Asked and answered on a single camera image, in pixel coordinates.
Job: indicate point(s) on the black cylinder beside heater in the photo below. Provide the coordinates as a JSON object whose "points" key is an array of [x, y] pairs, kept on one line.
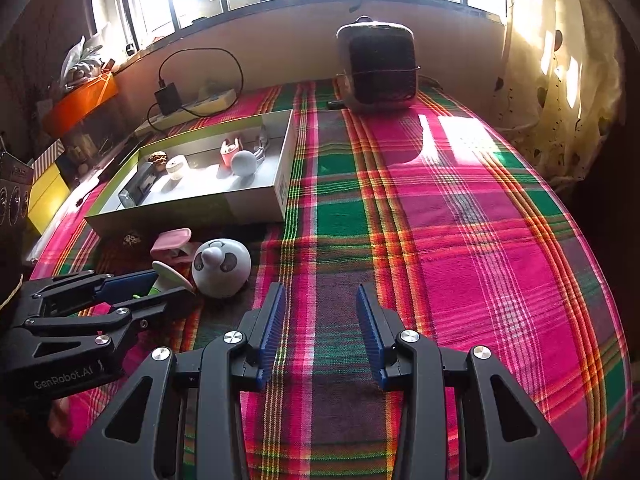
{"points": [[335, 105]]}

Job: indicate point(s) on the cream spotted curtain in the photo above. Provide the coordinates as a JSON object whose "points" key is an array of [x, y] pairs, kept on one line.
{"points": [[561, 86]]}

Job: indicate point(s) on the white round jar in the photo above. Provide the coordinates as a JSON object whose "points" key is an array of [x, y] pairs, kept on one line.
{"points": [[177, 167]]}

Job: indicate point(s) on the grey black mesh heater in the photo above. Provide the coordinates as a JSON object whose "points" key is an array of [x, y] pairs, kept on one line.
{"points": [[378, 65]]}

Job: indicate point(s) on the pink plastic clamp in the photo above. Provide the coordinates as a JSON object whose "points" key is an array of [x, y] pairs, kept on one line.
{"points": [[174, 247]]}

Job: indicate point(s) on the black power adapter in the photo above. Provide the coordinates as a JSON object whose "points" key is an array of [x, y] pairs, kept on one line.
{"points": [[168, 99]]}

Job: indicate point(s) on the white green cardboard box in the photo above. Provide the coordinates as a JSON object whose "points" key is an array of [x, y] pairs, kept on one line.
{"points": [[253, 190]]}

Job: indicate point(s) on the orange box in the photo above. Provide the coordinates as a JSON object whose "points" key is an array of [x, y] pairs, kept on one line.
{"points": [[69, 111]]}

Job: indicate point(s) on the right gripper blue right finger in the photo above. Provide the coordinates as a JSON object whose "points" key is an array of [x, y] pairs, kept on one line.
{"points": [[379, 327]]}

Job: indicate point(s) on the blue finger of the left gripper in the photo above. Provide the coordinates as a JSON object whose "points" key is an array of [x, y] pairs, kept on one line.
{"points": [[125, 287], [145, 313]]}

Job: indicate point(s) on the grey flashlight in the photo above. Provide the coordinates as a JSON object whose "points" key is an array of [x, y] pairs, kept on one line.
{"points": [[135, 190]]}

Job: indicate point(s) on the white power strip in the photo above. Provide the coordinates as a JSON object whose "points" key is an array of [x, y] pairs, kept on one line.
{"points": [[212, 105]]}

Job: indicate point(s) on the pink green plaid blanket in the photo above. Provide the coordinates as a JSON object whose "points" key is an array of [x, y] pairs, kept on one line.
{"points": [[461, 237]]}

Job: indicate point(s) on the brown walnut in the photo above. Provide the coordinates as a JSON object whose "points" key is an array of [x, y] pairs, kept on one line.
{"points": [[131, 239], [159, 160]]}

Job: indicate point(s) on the yellow box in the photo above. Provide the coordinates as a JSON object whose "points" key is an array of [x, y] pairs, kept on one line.
{"points": [[48, 193]]}

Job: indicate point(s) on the plastic bag clutter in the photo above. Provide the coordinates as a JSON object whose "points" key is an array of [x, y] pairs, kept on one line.
{"points": [[84, 61]]}

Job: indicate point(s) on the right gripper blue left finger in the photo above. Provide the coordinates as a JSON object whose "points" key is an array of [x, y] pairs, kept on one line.
{"points": [[263, 337]]}

